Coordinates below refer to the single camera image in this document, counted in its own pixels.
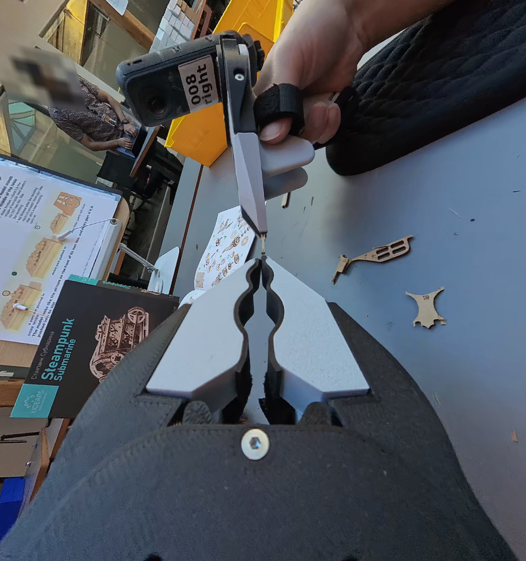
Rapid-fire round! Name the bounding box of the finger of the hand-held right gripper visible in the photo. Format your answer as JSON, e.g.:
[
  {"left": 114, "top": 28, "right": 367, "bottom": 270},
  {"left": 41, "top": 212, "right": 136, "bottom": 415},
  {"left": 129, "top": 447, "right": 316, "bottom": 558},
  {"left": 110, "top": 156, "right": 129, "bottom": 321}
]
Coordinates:
[{"left": 231, "top": 131, "right": 270, "bottom": 235}]

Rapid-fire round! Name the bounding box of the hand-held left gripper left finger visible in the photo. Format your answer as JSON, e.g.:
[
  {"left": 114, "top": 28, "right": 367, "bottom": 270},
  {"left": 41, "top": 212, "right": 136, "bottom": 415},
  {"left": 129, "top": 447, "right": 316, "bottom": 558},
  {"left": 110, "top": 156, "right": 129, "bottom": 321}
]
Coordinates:
[{"left": 146, "top": 259, "right": 263, "bottom": 425}]

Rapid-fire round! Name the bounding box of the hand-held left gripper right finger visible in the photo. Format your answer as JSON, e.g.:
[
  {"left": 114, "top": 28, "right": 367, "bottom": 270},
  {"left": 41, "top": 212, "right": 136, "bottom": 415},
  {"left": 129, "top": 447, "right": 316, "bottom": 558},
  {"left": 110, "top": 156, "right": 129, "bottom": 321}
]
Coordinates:
[{"left": 261, "top": 258, "right": 371, "bottom": 425}]

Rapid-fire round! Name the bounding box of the yellow plastic bin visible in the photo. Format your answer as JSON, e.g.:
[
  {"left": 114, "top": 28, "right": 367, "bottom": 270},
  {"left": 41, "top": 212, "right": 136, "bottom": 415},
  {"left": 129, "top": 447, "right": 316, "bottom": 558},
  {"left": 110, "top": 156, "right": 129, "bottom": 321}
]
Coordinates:
[{"left": 164, "top": 0, "right": 295, "bottom": 168}]

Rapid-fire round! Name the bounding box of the black model kit box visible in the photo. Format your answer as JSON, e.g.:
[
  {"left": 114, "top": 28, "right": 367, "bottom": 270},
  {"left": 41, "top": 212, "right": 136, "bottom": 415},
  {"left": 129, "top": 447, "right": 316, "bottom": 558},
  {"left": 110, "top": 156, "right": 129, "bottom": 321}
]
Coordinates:
[{"left": 10, "top": 275, "right": 180, "bottom": 419}]

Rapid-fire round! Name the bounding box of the person's right hand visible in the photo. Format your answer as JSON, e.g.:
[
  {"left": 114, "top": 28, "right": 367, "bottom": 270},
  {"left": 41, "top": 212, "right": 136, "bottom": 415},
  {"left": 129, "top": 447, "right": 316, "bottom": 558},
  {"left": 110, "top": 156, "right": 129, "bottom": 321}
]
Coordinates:
[{"left": 252, "top": 0, "right": 377, "bottom": 145}]

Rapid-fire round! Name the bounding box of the white gridded panel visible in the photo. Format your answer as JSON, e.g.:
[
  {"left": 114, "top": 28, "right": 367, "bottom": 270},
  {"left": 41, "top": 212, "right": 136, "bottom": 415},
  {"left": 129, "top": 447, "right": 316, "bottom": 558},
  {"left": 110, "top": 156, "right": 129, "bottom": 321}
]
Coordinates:
[{"left": 151, "top": 0, "right": 202, "bottom": 53}]

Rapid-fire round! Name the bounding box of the illustrated instruction booklet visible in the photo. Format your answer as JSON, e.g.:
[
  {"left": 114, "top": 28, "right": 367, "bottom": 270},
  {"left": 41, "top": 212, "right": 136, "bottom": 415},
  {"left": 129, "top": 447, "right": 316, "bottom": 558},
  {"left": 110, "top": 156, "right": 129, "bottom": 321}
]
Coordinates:
[{"left": 194, "top": 206, "right": 257, "bottom": 292}]

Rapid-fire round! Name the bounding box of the white stand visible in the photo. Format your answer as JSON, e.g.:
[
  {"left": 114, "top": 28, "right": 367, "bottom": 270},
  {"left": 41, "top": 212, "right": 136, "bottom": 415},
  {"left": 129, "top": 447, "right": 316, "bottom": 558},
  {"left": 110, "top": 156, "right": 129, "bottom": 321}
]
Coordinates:
[{"left": 148, "top": 247, "right": 181, "bottom": 295}]

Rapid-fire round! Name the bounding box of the slotted wooden lever piece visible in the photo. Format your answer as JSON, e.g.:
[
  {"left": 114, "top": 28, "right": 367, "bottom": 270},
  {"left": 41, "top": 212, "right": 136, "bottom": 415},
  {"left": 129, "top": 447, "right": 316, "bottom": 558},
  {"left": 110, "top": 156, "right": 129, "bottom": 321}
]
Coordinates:
[{"left": 331, "top": 235, "right": 414, "bottom": 285}]

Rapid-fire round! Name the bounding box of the bat-shaped wooden piece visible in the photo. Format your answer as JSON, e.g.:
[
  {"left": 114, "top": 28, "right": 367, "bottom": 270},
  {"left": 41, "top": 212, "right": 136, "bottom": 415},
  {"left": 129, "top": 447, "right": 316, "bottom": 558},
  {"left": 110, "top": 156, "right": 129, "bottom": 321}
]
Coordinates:
[{"left": 405, "top": 287, "right": 447, "bottom": 329}]

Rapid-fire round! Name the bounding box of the instruction poster on wooden board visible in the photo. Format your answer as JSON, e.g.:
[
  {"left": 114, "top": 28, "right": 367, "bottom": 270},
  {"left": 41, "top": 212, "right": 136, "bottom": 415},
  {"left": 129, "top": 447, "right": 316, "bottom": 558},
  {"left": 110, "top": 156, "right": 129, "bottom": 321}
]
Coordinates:
[{"left": 0, "top": 149, "right": 130, "bottom": 406}]

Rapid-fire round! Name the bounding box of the cardboard box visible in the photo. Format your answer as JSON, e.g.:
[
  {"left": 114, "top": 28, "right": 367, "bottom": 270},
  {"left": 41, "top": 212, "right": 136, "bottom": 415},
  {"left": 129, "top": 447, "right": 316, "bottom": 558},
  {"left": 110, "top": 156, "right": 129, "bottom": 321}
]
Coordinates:
[{"left": 0, "top": 408, "right": 53, "bottom": 478}]

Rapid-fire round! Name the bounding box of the black wrist rest pad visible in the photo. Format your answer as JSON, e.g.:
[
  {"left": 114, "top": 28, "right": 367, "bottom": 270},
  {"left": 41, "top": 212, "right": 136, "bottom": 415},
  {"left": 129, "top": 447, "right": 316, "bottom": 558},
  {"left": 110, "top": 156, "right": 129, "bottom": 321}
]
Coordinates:
[{"left": 325, "top": 0, "right": 526, "bottom": 177}]

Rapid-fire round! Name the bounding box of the blue plastic bin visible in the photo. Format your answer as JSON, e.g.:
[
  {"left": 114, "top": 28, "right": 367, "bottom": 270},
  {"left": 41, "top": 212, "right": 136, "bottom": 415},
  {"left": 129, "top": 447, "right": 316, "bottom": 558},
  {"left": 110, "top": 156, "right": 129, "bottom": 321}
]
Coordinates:
[{"left": 0, "top": 477, "right": 27, "bottom": 555}]

